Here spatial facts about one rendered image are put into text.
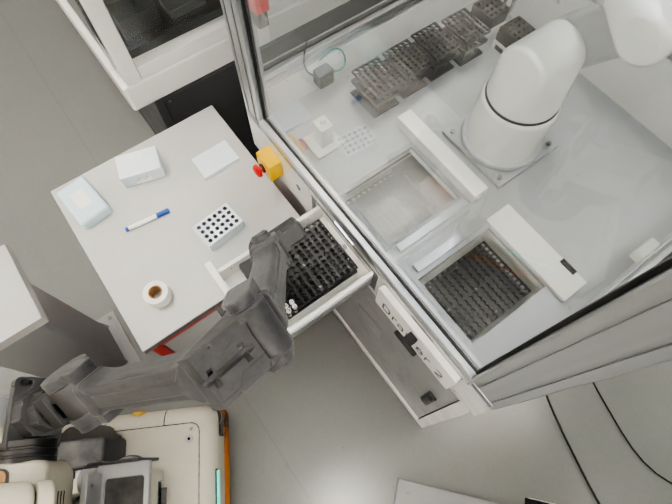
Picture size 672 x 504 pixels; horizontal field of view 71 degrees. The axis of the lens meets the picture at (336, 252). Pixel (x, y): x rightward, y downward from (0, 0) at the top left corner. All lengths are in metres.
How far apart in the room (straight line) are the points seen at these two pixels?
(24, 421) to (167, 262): 0.66
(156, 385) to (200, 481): 1.19
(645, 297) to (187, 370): 0.49
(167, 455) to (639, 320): 1.56
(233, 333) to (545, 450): 1.80
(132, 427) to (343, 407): 0.80
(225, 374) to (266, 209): 0.96
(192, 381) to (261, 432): 1.50
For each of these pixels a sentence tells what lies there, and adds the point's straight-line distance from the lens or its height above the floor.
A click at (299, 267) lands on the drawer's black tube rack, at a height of 0.90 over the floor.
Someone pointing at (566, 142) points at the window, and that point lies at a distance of 0.54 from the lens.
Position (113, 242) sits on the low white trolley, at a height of 0.76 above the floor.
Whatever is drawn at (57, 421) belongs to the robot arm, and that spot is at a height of 1.25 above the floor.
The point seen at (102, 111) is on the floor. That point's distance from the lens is 2.94.
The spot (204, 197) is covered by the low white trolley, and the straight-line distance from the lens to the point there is 1.54.
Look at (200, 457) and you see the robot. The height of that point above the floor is 0.28.
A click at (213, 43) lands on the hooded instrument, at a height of 0.91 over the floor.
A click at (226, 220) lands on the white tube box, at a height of 0.79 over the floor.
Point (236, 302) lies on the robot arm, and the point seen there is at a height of 1.50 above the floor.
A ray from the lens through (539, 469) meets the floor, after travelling 2.21.
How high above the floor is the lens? 2.05
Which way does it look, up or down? 67 degrees down
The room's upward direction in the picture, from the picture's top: 2 degrees clockwise
